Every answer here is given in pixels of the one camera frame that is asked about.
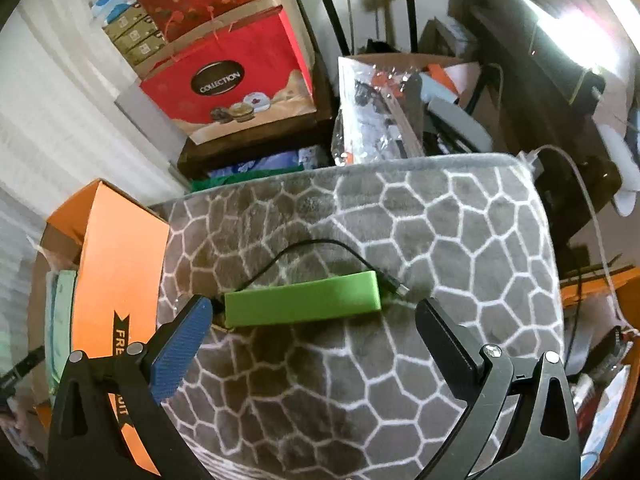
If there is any dark cabinet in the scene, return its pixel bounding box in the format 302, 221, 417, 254
447, 0, 623, 263

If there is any brown cardboard box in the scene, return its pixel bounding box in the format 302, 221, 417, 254
344, 51, 497, 157

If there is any white curtain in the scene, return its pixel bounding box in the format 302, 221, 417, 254
0, 7, 187, 243

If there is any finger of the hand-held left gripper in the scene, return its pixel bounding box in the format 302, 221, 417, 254
0, 346, 46, 396

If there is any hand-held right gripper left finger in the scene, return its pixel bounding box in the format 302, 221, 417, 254
47, 295, 216, 480

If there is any orange cardboard box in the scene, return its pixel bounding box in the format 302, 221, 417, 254
30, 178, 172, 477

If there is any white plastic device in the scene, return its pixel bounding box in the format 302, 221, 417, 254
596, 124, 640, 219

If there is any black cable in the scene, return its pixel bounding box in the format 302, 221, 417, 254
209, 239, 412, 312

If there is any green power bank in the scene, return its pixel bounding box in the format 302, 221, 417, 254
223, 270, 384, 329

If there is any pale green cardboard box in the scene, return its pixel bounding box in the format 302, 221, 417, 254
44, 269, 82, 393

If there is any grey curved plastic part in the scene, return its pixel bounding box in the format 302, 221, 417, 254
426, 98, 492, 154

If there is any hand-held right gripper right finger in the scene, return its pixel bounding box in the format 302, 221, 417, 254
415, 297, 583, 480

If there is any clear plastic bag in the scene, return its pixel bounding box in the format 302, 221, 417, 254
331, 56, 427, 167

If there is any orange storage box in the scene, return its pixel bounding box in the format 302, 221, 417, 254
559, 266, 640, 480

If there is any dark wooden stand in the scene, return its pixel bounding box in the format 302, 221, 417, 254
176, 104, 342, 182

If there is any white cable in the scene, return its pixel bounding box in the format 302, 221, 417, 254
519, 144, 640, 332

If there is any gold box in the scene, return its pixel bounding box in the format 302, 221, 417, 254
102, 6, 147, 30
119, 34, 167, 60
107, 17, 157, 45

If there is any bright lamp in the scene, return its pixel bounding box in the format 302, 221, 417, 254
530, 0, 603, 38

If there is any grey patterned blanket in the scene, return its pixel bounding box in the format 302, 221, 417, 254
149, 152, 567, 480

